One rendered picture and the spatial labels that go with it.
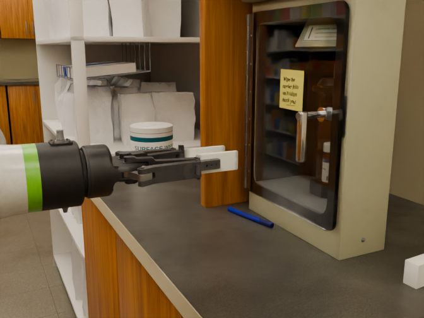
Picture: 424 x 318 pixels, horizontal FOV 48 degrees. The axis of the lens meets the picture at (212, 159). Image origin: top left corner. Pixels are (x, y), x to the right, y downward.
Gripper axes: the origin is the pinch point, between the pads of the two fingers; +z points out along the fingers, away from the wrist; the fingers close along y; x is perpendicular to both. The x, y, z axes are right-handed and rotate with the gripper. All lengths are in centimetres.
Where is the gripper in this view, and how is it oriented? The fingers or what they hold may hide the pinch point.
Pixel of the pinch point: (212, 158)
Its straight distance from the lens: 74.6
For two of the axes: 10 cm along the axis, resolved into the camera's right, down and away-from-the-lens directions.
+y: -4.3, -2.0, 8.8
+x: 0.0, 9.7, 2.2
